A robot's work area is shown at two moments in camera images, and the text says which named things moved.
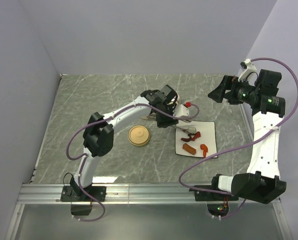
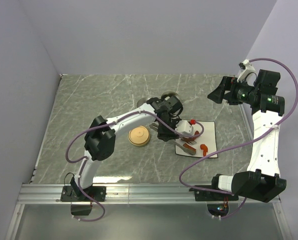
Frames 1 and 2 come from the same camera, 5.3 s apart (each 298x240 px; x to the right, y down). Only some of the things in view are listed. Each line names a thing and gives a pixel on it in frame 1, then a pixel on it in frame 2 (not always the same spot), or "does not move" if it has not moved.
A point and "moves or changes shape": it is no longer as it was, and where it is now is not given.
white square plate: x=208 y=137 does not move
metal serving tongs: x=190 y=130 moves or changes shape
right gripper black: x=232 y=83 does not move
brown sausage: x=189 y=149 does not move
